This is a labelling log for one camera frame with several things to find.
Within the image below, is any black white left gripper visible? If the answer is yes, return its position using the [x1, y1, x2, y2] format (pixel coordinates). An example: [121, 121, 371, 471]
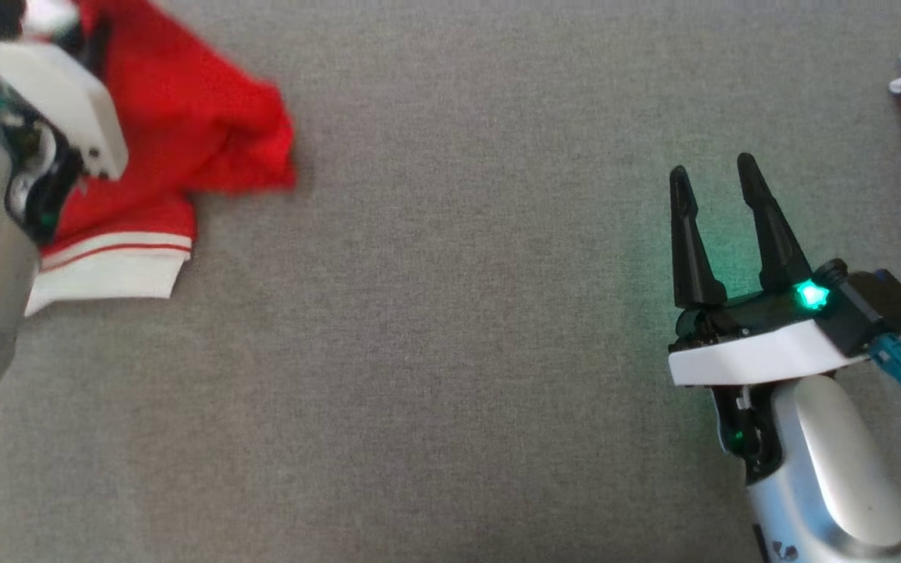
[0, 0, 130, 181]

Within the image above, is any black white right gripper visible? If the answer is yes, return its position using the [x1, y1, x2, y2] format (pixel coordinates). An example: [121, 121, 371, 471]
[667, 152, 870, 389]

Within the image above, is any red Bulls 23 jersey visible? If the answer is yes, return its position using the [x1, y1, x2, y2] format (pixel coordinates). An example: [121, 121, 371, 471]
[24, 0, 297, 318]

